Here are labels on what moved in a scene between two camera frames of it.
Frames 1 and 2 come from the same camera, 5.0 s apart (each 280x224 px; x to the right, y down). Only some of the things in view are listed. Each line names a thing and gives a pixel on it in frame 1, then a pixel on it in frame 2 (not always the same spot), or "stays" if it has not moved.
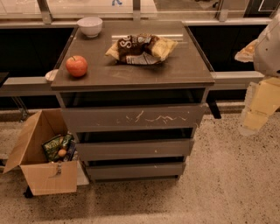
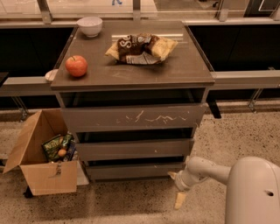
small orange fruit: (62, 152) stays
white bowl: (90, 26) stays
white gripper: (269, 51) -> (180, 181)
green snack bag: (52, 146) stays
